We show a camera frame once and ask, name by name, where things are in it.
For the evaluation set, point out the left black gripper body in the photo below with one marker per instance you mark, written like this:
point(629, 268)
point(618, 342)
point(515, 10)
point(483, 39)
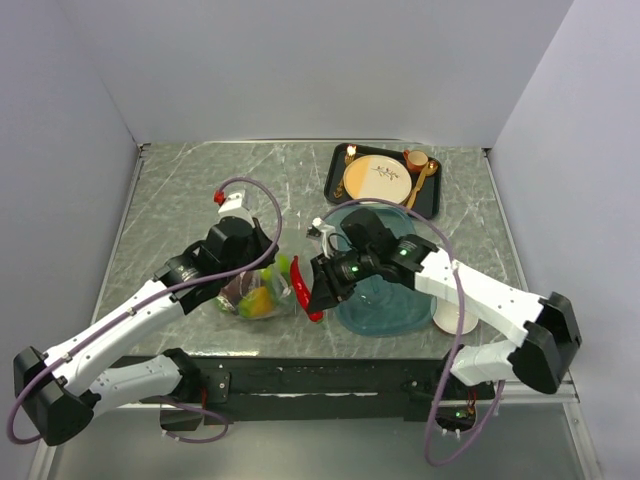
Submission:
point(255, 249)

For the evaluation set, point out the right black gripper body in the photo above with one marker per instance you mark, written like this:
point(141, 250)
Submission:
point(349, 269)

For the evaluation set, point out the red chili toy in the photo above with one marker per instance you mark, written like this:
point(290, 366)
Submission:
point(302, 292)

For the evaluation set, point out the green bell pepper toy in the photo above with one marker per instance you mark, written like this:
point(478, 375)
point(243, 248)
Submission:
point(276, 283)

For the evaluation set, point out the clear zip top bag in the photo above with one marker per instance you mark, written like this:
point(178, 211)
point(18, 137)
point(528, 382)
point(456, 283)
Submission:
point(292, 244)

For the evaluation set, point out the green apple toy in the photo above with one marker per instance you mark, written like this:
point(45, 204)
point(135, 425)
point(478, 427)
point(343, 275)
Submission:
point(281, 264)

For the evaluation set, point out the red apple toy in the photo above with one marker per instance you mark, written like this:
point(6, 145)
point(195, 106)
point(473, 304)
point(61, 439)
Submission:
point(240, 287)

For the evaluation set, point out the yellow green mango toy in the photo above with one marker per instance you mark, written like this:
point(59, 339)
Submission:
point(256, 304)

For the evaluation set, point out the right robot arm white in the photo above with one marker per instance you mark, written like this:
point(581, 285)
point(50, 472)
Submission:
point(541, 334)

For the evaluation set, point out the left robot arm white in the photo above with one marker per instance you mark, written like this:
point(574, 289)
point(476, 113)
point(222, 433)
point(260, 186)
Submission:
point(64, 388)

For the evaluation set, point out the teal plastic food container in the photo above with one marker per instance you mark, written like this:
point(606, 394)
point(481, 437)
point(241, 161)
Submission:
point(378, 308)

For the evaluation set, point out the cream orange plate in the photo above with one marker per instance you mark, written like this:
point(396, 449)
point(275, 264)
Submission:
point(378, 176)

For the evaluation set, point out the black serving tray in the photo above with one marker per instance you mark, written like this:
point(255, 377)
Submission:
point(428, 200)

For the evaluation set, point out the white bowl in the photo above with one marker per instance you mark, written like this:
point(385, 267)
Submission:
point(446, 318)

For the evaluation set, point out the orange small cup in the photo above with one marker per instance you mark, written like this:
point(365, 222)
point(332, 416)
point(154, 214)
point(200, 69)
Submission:
point(415, 160)

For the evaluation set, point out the gold fork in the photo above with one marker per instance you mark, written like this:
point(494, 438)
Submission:
point(349, 157)

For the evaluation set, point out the gold spoon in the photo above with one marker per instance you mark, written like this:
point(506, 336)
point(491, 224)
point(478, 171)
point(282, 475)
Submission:
point(430, 169)

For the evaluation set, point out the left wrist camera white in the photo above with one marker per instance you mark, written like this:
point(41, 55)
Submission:
point(234, 205)

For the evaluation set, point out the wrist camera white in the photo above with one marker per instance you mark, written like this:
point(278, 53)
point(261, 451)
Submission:
point(320, 232)
point(234, 205)

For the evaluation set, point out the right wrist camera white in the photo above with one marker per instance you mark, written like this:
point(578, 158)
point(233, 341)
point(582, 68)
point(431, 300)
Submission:
point(320, 232)

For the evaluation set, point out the black base frame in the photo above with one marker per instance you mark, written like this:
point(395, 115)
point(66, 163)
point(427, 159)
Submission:
point(266, 389)

